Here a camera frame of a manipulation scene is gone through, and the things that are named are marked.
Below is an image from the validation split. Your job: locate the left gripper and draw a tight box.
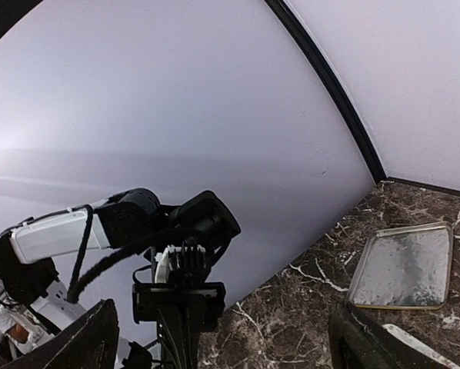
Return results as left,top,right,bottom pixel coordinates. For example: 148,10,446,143
132,282,226,332

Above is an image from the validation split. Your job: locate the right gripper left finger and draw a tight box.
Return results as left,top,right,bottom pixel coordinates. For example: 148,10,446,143
6,299,119,369

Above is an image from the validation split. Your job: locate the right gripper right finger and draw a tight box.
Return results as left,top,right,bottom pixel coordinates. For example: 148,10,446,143
328,301,445,369

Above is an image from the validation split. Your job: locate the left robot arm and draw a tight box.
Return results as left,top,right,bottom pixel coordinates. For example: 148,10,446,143
0,188,241,353

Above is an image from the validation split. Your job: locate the silver tin lid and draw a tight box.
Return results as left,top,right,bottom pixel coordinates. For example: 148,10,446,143
348,221,454,310

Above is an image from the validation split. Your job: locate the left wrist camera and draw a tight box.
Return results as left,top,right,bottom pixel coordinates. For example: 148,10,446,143
153,238,209,288

